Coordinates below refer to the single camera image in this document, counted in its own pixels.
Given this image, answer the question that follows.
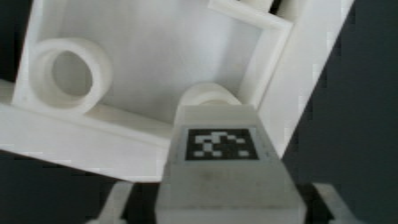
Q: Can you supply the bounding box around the white chair seat part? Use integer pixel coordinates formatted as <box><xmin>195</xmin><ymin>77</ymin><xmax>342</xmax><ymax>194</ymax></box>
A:
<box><xmin>10</xmin><ymin>0</ymin><xmax>355</xmax><ymax>147</ymax></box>

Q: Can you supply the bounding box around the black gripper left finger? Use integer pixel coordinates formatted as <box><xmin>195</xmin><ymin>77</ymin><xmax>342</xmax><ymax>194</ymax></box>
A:
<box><xmin>85</xmin><ymin>181</ymin><xmax>158</xmax><ymax>224</ymax></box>

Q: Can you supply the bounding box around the white chair leg with tag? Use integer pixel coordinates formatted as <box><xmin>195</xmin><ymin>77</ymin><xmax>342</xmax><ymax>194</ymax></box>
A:
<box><xmin>154</xmin><ymin>83</ymin><xmax>307</xmax><ymax>224</ymax></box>

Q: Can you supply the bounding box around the white U-shaped frame fence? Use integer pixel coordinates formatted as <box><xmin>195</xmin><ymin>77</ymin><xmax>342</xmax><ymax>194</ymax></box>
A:
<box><xmin>0</xmin><ymin>80</ymin><xmax>172</xmax><ymax>182</ymax></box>

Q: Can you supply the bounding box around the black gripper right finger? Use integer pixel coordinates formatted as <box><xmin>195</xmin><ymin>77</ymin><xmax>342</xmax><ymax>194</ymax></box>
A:
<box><xmin>298</xmin><ymin>183</ymin><xmax>366</xmax><ymax>224</ymax></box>

